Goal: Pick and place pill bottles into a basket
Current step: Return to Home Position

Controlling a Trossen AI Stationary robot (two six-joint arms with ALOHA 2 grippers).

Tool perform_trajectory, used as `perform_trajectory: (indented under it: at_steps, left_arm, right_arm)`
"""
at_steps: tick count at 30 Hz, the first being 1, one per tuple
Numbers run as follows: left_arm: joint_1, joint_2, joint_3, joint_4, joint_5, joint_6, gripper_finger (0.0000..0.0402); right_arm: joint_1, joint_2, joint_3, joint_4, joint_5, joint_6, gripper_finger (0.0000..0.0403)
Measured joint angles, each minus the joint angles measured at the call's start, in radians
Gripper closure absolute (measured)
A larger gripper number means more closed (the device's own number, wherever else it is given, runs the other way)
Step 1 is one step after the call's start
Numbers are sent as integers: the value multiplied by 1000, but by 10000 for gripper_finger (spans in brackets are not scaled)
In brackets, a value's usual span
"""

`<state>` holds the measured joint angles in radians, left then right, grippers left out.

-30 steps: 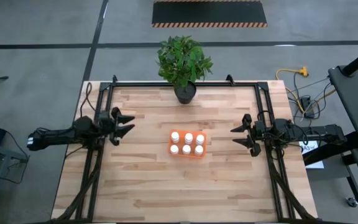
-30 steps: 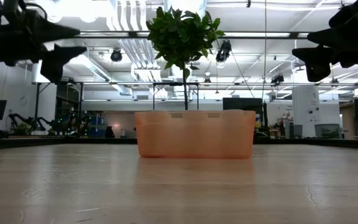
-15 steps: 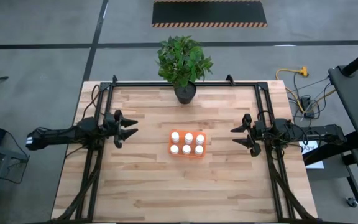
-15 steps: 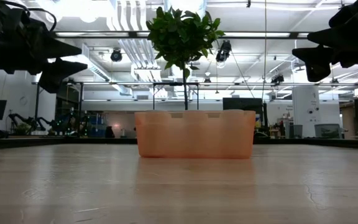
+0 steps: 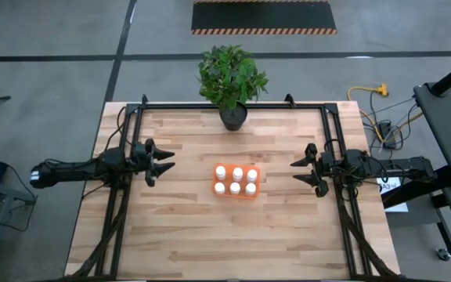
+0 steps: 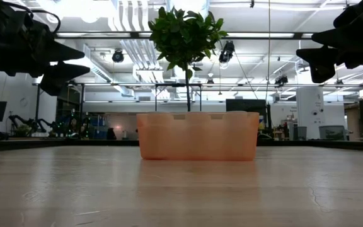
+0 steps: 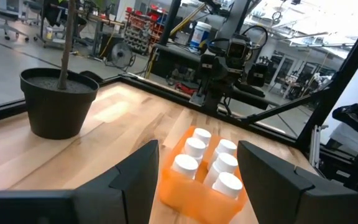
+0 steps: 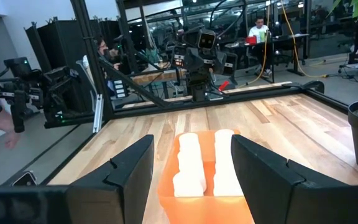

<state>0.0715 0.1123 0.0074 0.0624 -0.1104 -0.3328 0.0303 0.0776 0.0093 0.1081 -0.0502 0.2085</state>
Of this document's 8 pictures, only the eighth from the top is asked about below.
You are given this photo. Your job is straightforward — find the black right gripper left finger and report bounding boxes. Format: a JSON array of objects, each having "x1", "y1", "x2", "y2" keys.
[{"x1": 67, "y1": 134, "x2": 155, "y2": 224}]

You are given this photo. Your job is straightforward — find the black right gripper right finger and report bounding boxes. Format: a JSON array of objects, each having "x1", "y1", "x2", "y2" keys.
[{"x1": 231, "y1": 134, "x2": 354, "y2": 224}]

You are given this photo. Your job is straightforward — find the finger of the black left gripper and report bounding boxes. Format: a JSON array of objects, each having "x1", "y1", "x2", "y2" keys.
[
  {"x1": 186, "y1": 51, "x2": 203, "y2": 75},
  {"x1": 212, "y1": 52, "x2": 228, "y2": 75}
]

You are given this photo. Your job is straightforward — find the white pill bottle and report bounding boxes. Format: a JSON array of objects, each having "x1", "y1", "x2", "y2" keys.
[
  {"x1": 213, "y1": 152, "x2": 244, "y2": 197},
  {"x1": 178, "y1": 133, "x2": 200, "y2": 153},
  {"x1": 172, "y1": 172, "x2": 207, "y2": 197},
  {"x1": 177, "y1": 149, "x2": 205, "y2": 178},
  {"x1": 214, "y1": 129, "x2": 235, "y2": 156}
]

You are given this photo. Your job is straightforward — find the orange plastic basket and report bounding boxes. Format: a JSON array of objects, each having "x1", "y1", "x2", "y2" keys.
[{"x1": 157, "y1": 129, "x2": 256, "y2": 224}]

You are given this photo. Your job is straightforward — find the wooden work table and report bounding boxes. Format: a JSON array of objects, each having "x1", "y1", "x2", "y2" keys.
[{"x1": 129, "y1": 68, "x2": 188, "y2": 85}]

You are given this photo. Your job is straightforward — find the person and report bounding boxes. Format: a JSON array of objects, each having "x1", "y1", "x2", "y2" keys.
[
  {"x1": 84, "y1": 36, "x2": 121, "y2": 94},
  {"x1": 247, "y1": 16, "x2": 275, "y2": 78}
]

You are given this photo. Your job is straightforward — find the black desk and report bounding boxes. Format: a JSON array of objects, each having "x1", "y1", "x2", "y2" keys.
[{"x1": 225, "y1": 32, "x2": 310, "y2": 83}]

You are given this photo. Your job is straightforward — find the person's hand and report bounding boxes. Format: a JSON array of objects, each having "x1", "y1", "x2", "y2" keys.
[{"x1": 0, "y1": 105, "x2": 21, "y2": 149}]

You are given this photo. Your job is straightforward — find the black equipment rack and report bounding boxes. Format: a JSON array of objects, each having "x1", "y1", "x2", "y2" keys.
[{"x1": 25, "y1": 17, "x2": 93, "y2": 113}]

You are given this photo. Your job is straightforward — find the green leafy plant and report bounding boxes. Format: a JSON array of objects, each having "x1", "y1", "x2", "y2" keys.
[{"x1": 328, "y1": 0, "x2": 358, "y2": 20}]

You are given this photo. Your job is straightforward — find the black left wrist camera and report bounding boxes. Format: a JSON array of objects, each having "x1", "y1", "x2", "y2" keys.
[{"x1": 197, "y1": 29, "x2": 216, "y2": 50}]

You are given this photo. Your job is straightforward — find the black cable loop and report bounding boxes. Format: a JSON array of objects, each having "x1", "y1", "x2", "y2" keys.
[{"x1": 209, "y1": 0, "x2": 249, "y2": 40}]

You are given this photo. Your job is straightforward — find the yellow cable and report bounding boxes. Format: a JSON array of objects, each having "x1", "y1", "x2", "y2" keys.
[
  {"x1": 237, "y1": 0, "x2": 272, "y2": 90},
  {"x1": 280, "y1": 0, "x2": 329, "y2": 78}
]

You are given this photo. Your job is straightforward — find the silver metal bracket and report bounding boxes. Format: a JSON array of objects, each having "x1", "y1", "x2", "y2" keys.
[{"x1": 92, "y1": 94, "x2": 104, "y2": 134}]

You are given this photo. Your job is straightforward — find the black aluminium frame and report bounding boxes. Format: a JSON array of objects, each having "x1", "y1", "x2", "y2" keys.
[{"x1": 1, "y1": 0, "x2": 349, "y2": 187}]

